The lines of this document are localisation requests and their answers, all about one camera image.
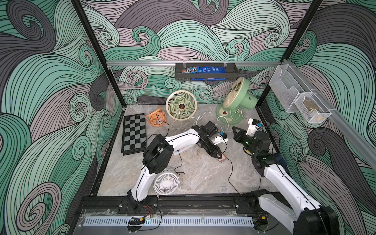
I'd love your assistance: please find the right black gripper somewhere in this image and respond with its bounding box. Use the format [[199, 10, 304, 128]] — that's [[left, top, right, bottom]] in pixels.
[[235, 125, 258, 156]]

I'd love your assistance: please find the pink usb plug adapter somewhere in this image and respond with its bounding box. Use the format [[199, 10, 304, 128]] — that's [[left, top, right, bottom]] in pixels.
[[218, 156, 226, 162]]

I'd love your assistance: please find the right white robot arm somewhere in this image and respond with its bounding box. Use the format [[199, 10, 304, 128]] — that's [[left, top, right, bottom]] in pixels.
[[233, 127, 340, 235]]

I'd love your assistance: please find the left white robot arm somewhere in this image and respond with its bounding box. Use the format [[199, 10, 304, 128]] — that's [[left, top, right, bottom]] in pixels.
[[127, 121, 226, 204]]

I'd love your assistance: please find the dark blue fan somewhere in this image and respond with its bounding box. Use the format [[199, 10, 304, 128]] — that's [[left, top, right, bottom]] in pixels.
[[272, 153, 288, 170]]

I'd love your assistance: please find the white power strip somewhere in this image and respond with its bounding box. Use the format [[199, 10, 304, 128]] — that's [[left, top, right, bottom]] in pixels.
[[173, 145, 193, 155]]

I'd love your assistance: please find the round green cream fan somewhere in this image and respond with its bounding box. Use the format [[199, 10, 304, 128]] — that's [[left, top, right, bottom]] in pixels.
[[165, 90, 197, 121]]

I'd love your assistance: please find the white small desk fan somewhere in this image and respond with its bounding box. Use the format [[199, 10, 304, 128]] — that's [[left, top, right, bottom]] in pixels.
[[153, 166, 180, 196]]

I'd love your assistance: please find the perforated white metal strip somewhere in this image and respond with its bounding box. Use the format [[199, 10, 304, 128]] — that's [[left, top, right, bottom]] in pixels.
[[83, 216, 254, 227]]

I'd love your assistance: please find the blue candy packet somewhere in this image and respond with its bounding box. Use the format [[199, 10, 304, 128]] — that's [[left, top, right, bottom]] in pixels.
[[181, 66, 226, 74]]

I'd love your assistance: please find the black white chessboard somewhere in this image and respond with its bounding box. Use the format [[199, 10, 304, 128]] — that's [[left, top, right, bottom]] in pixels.
[[121, 113, 146, 156]]

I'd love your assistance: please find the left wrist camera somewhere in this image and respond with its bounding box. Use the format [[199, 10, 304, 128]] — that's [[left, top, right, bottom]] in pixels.
[[204, 121, 228, 146]]

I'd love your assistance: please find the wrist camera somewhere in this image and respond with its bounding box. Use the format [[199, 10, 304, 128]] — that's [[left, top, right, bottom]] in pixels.
[[204, 121, 228, 146], [246, 118, 262, 137]]

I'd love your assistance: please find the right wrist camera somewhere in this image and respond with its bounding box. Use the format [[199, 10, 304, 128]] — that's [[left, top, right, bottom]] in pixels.
[[246, 118, 262, 137]]

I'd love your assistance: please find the white pedestal fan cable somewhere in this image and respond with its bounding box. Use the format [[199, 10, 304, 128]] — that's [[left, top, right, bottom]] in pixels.
[[215, 110, 250, 134]]

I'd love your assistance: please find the black white fan cable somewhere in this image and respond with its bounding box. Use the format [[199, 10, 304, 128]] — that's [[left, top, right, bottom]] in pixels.
[[173, 149, 186, 176]]

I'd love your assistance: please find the green pedestal desk fan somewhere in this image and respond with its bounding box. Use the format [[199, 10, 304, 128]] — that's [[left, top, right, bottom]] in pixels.
[[216, 77, 258, 125]]

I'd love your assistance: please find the clear plastic wall bin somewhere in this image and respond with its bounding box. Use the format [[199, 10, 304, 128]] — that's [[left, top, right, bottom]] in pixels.
[[269, 64, 332, 124]]

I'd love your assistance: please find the black wall basket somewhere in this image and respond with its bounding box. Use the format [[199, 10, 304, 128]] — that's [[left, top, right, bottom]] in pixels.
[[175, 62, 240, 81]]

